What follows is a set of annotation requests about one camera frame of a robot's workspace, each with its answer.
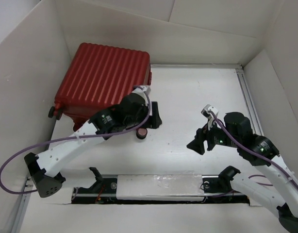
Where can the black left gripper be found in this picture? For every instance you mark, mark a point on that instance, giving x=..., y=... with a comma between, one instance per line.
x=153, y=122

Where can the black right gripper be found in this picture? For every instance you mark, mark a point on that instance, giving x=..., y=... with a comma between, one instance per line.
x=201, y=134

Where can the red hard-shell suitcase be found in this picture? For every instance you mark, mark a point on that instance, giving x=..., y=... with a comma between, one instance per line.
x=99, y=76

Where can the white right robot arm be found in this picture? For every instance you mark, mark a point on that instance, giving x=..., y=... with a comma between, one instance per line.
x=262, y=154

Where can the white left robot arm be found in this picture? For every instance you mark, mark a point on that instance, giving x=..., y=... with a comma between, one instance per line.
x=44, y=168

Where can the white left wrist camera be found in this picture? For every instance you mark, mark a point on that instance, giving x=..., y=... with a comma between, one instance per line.
x=141, y=90

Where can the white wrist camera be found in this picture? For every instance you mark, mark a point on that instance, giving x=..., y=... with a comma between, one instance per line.
x=141, y=90
x=210, y=113

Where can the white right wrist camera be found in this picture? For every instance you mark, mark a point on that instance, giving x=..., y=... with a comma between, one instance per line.
x=210, y=113

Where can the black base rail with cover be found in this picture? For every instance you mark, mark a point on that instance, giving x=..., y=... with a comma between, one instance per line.
x=157, y=189

